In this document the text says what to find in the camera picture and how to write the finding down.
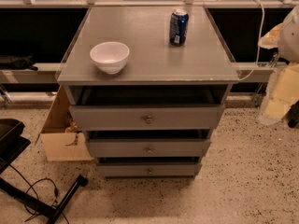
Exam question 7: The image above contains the grey drawer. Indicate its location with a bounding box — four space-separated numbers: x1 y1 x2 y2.
69 105 224 131
97 163 201 177
86 139 210 158

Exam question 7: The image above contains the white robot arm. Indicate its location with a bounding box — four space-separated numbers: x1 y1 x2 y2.
258 6 299 125

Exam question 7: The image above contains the grey drawer cabinet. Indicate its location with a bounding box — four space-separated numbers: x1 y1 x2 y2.
58 7 237 177

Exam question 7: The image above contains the grey top drawer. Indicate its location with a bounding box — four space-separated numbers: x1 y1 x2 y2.
69 105 224 131

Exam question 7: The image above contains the grey bottom drawer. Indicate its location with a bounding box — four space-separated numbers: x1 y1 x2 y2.
97 163 201 177

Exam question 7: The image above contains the blue soda can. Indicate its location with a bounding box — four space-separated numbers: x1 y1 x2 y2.
169 9 189 46

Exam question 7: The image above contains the white bowl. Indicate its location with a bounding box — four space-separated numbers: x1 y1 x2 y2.
90 41 130 75

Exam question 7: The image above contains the brown cardboard box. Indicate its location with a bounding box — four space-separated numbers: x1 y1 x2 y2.
40 87 93 161

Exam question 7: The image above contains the black stand with base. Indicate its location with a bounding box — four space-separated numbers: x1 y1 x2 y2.
0 119 88 224

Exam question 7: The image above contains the white hanging cable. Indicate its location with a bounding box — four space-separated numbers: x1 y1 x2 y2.
237 0 266 82

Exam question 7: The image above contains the grey metal rail frame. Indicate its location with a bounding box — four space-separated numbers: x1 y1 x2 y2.
1 0 290 105

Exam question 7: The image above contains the black floor cable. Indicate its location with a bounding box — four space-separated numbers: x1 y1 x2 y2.
8 164 71 224

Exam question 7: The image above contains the black object on rail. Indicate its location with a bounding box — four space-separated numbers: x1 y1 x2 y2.
0 55 38 71

